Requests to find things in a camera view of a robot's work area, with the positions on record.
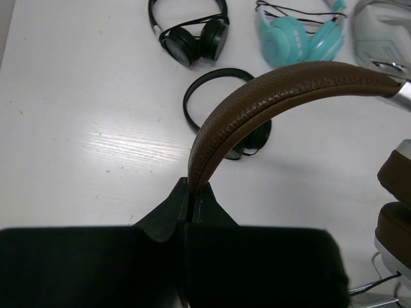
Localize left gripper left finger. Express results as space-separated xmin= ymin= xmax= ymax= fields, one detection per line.
xmin=1 ymin=178 xmax=187 ymax=307

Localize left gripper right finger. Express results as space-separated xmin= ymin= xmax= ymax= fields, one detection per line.
xmin=184 ymin=187 xmax=350 ymax=307

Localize thin black headphone cable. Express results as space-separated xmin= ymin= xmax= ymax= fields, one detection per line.
xmin=348 ymin=271 xmax=402 ymax=296

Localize brown silver headphones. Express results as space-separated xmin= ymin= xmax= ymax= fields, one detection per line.
xmin=188 ymin=62 xmax=410 ymax=287

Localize black headphones front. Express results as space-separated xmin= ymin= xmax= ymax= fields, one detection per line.
xmin=182 ymin=67 xmax=272 ymax=161

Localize black headphones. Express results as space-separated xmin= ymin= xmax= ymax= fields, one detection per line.
xmin=148 ymin=0 xmax=230 ymax=67
xmin=182 ymin=67 xmax=272 ymax=161

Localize black headphones rear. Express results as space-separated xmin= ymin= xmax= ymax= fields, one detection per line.
xmin=148 ymin=0 xmax=230 ymax=67

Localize teal white headphones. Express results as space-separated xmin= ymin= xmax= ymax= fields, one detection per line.
xmin=255 ymin=1 xmax=347 ymax=68

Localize grey white gaming headset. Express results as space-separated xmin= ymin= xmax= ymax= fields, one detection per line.
xmin=351 ymin=1 xmax=410 ymax=81

